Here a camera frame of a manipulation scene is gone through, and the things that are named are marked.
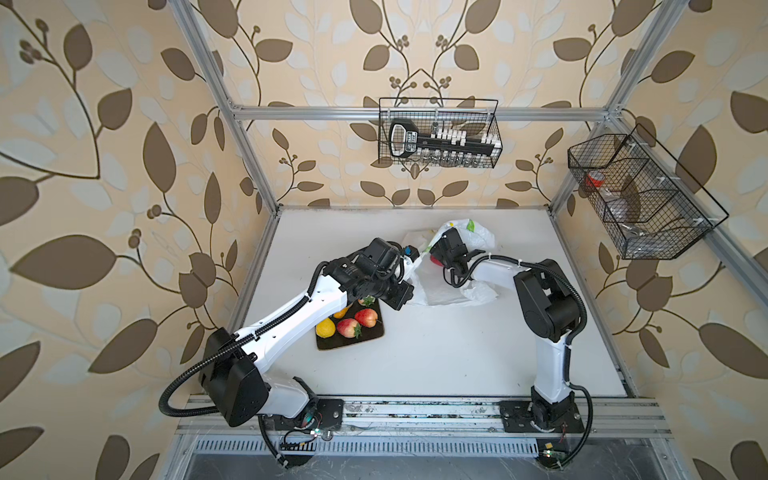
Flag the red fake apple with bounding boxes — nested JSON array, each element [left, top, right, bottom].
[[354, 308, 379, 328]]

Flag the white plastic bag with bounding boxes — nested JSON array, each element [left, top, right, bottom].
[[403, 218, 497, 307]]

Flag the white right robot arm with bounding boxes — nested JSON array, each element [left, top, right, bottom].
[[430, 227, 588, 431]]

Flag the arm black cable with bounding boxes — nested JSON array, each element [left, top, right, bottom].
[[442, 251, 595, 469], [158, 239, 403, 419]]

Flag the black wire basket right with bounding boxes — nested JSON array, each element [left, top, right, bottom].
[[568, 124, 729, 260]]

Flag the yellow fake pear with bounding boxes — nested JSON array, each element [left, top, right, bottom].
[[333, 304, 352, 319]]

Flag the black wire basket back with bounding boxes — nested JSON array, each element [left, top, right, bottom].
[[378, 96, 503, 169]]

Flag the black wire basket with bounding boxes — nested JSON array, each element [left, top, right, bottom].
[[568, 124, 729, 260], [378, 96, 503, 169]]

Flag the yellow fake lemon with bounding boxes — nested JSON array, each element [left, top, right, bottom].
[[315, 318, 336, 339]]

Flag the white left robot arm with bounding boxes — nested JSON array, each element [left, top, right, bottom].
[[199, 238, 420, 427]]

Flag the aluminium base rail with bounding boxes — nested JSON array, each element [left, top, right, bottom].
[[176, 395, 673, 439]]

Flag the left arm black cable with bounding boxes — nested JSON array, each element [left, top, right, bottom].
[[158, 239, 403, 419]]

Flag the red fake strawberry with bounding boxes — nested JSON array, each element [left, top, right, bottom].
[[358, 295, 376, 308]]

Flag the dark square plate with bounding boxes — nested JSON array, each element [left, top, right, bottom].
[[315, 299, 385, 351]]

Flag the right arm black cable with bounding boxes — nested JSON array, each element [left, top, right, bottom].
[[442, 251, 595, 469]]

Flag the black tool in basket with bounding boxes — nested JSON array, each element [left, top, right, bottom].
[[384, 118, 503, 162]]

